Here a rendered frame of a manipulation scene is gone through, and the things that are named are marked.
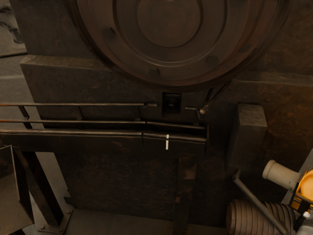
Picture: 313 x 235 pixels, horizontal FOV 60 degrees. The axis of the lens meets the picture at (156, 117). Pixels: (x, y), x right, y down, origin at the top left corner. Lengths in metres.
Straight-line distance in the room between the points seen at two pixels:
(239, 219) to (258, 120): 0.31
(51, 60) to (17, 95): 1.51
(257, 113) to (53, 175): 1.25
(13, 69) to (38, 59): 1.83
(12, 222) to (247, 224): 0.67
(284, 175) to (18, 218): 0.74
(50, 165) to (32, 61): 0.95
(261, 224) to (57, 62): 0.80
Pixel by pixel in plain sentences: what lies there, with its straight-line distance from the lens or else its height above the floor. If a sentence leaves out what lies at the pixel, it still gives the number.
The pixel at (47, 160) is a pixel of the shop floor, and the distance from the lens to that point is 1.81.
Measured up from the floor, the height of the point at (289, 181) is 0.69.
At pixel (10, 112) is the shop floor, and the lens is 2.26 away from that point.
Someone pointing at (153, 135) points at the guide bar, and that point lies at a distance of 0.83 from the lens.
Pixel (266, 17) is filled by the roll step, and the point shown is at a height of 1.10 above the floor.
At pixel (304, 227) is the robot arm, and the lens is 0.54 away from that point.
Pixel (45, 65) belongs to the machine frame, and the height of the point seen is 0.87.
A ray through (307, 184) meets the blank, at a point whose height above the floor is 0.71.
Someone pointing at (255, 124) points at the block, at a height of 0.80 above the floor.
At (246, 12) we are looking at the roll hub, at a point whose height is 1.13.
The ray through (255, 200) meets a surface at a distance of 0.90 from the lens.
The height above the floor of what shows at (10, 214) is 0.60.
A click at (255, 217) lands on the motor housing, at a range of 0.93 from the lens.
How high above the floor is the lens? 1.31
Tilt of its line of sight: 42 degrees down
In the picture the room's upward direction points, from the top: straight up
